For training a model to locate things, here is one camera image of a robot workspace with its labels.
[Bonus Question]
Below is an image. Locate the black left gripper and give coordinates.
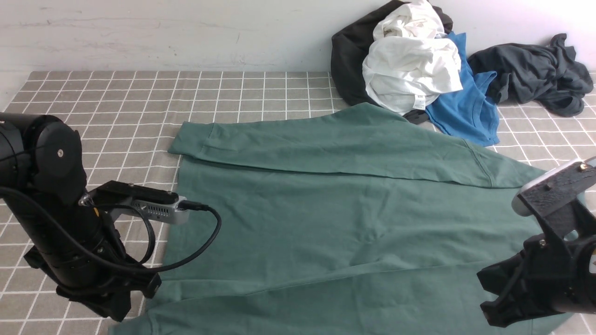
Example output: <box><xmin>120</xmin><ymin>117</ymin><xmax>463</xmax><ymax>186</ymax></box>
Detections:
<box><xmin>23</xmin><ymin>204</ymin><xmax>162</xmax><ymax>322</ymax></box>

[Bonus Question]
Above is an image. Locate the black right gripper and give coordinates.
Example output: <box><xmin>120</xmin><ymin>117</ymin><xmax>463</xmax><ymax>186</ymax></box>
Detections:
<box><xmin>476</xmin><ymin>192</ymin><xmax>595</xmax><ymax>328</ymax></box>

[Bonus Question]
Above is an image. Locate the green long sleeve shirt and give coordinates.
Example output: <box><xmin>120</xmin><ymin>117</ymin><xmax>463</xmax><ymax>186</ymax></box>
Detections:
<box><xmin>110</xmin><ymin>104</ymin><xmax>572</xmax><ymax>335</ymax></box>

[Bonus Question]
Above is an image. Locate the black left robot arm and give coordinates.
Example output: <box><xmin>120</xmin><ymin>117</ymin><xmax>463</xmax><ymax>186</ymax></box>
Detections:
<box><xmin>1</xmin><ymin>113</ymin><xmax>161</xmax><ymax>322</ymax></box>

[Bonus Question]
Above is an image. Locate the blue t-shirt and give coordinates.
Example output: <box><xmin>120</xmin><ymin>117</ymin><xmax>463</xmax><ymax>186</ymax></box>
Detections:
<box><xmin>426</xmin><ymin>32</ymin><xmax>500</xmax><ymax>147</ymax></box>

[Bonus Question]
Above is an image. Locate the white crumpled shirt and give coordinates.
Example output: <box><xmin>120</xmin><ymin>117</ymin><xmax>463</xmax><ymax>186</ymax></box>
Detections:
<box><xmin>362</xmin><ymin>0</ymin><xmax>463</xmax><ymax>115</ymax></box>

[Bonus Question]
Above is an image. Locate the dark grey crumpled garment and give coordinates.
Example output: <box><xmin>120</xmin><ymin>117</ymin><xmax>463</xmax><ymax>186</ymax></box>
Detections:
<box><xmin>467</xmin><ymin>33</ymin><xmax>593</xmax><ymax>117</ymax></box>

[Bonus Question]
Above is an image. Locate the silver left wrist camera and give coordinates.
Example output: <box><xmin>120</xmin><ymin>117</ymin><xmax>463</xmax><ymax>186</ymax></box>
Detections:
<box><xmin>88</xmin><ymin>181</ymin><xmax>190</xmax><ymax>225</ymax></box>

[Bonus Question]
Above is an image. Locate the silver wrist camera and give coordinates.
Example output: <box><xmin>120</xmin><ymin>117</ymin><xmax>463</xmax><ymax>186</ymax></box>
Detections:
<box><xmin>88</xmin><ymin>181</ymin><xmax>190</xmax><ymax>225</ymax></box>
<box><xmin>511</xmin><ymin>157</ymin><xmax>595</xmax><ymax>217</ymax></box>

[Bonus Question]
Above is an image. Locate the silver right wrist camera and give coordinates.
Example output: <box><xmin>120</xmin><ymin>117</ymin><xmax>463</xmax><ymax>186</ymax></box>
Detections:
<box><xmin>511</xmin><ymin>157</ymin><xmax>595</xmax><ymax>217</ymax></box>

